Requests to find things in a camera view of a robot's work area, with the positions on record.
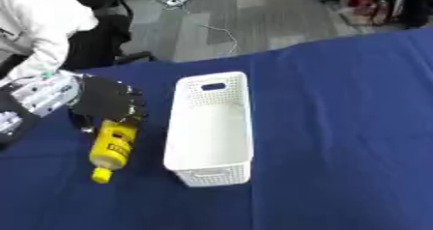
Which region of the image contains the black office chair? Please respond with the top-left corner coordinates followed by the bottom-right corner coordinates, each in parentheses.
top-left (55, 0), bottom-right (158, 71)

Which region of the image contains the white cable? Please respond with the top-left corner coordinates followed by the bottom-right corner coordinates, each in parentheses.
top-left (125, 0), bottom-right (243, 54)

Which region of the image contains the yellow bottle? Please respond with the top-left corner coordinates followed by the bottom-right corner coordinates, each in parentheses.
top-left (88, 117), bottom-right (141, 185)

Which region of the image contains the red and yellow bag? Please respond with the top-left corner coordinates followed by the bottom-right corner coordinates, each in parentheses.
top-left (339, 0), bottom-right (405, 26)

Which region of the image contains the white perforated plastic basket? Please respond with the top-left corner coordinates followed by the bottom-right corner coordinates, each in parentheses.
top-left (162, 71), bottom-right (256, 187)

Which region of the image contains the person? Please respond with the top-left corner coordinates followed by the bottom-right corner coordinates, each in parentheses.
top-left (0, 0), bottom-right (101, 80)

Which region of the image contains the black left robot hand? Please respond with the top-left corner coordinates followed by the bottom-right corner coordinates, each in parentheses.
top-left (68, 74), bottom-right (149, 134)

